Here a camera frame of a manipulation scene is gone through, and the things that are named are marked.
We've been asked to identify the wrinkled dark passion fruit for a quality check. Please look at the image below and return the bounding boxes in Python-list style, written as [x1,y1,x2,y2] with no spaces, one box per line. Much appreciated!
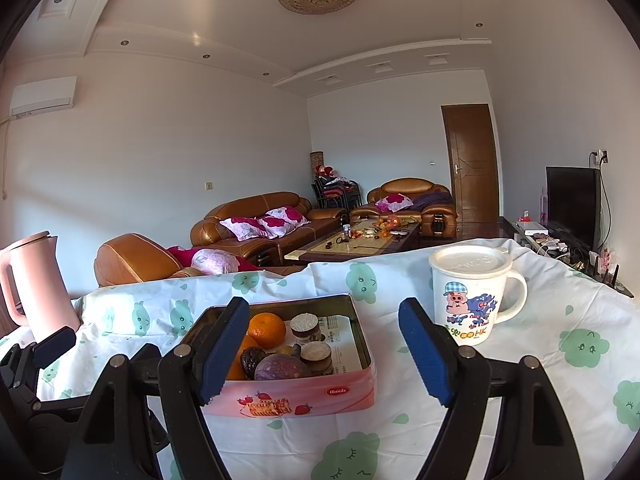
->
[240,346,268,380]

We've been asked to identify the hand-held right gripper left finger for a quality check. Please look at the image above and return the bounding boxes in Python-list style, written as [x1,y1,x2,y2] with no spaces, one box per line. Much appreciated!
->
[60,296,251,480]

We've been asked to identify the pink electric kettle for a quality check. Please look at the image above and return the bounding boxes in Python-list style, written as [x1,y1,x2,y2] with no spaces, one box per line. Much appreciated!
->
[0,231,82,343]

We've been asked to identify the pink tin box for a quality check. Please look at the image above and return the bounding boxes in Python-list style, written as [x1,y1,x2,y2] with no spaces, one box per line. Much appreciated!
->
[172,294,377,418]

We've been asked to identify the brown leather long sofa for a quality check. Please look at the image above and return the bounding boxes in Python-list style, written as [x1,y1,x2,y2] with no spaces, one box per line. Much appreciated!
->
[190,191,348,266]

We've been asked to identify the white air conditioner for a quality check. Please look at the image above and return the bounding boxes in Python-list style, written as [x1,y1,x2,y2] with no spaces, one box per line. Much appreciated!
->
[10,76,78,116]

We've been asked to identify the black television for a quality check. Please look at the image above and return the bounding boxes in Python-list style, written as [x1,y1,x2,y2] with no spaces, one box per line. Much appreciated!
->
[545,166,602,253]

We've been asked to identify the dark television stand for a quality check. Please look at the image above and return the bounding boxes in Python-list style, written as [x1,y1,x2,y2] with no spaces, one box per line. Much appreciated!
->
[502,215,635,298]

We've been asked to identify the stack of black chairs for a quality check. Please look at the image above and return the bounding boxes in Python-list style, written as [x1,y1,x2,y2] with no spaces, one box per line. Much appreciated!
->
[312,177,362,211]

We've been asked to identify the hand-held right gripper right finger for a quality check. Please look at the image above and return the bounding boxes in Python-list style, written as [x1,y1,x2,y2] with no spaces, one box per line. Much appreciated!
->
[398,297,583,480]

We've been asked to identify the brown wooden door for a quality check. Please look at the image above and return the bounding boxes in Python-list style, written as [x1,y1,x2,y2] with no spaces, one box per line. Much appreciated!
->
[441,104,500,224]

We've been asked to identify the wooden coffee table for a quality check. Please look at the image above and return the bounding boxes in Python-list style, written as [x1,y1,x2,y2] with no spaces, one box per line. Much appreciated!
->
[284,220,422,264]

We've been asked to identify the purple blanket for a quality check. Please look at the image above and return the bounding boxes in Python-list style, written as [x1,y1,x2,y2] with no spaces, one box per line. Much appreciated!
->
[410,190,457,211]

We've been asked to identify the red blanket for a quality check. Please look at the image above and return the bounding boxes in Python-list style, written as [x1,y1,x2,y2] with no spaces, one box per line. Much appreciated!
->
[167,246,258,273]

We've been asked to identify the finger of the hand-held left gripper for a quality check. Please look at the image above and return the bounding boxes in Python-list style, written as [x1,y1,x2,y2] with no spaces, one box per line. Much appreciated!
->
[10,326,77,402]

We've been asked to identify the brown leather armchair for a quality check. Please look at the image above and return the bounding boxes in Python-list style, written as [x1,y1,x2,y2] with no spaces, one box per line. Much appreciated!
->
[350,177,458,238]

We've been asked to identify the printed paper liner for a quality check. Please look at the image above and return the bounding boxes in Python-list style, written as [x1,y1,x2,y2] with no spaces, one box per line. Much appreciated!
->
[285,312,363,373]

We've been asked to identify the white cartoon mug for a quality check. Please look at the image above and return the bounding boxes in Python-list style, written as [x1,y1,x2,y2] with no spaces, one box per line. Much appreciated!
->
[428,245,528,346]

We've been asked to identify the brown leather sofa chaise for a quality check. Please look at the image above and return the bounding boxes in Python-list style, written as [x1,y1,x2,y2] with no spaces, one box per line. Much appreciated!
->
[94,233,306,288]

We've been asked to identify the pink floral pillow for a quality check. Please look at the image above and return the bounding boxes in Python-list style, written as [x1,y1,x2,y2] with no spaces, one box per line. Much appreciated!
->
[376,193,414,213]
[270,206,311,227]
[219,216,268,241]
[257,212,293,239]

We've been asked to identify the pale pink pillow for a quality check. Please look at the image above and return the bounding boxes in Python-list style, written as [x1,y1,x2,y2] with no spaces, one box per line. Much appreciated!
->
[190,248,238,276]

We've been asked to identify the smooth purple passion fruit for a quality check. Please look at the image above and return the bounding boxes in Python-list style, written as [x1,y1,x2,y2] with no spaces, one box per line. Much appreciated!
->
[254,353,312,382]

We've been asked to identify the large orange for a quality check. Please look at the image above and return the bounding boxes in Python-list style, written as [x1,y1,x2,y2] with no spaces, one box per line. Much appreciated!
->
[247,312,287,350]

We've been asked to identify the air conditioner pipe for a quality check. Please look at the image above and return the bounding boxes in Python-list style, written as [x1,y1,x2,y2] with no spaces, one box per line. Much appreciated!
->
[0,116,11,201]

